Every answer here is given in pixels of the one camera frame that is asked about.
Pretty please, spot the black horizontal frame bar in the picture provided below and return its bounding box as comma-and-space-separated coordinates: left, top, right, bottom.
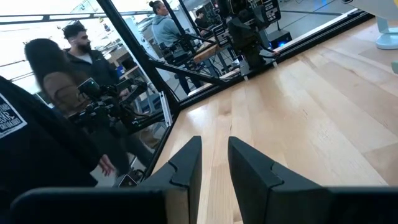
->
0, 11, 156, 26

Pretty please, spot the black aluminium table frame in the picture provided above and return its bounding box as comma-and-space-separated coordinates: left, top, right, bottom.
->
178, 11, 376, 110

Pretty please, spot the black table edge bar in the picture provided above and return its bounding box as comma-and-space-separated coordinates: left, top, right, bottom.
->
144, 108, 181, 181

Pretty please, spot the silver frame bracket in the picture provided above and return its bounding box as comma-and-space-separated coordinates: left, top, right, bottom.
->
159, 91, 174, 128

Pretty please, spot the person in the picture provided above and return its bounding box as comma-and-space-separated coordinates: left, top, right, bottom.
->
194, 7, 212, 30
24, 38, 131, 177
0, 76, 116, 224
62, 23, 121, 86
148, 0, 203, 96

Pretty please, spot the black upright frame post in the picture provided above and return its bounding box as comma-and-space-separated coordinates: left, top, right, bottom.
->
96, 0, 181, 110

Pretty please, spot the black diagonal frame brace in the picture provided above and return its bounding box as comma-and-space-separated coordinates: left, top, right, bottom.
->
146, 57, 226, 86

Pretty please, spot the black box with blue light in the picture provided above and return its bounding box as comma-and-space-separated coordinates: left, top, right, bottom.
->
267, 29, 293, 50

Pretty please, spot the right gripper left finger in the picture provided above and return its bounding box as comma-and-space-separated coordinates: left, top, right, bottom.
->
9, 136, 203, 224

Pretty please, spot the wooden work table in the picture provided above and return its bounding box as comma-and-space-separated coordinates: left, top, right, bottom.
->
192, 43, 240, 78

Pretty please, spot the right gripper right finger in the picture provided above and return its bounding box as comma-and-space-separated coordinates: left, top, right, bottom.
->
228, 136, 398, 224

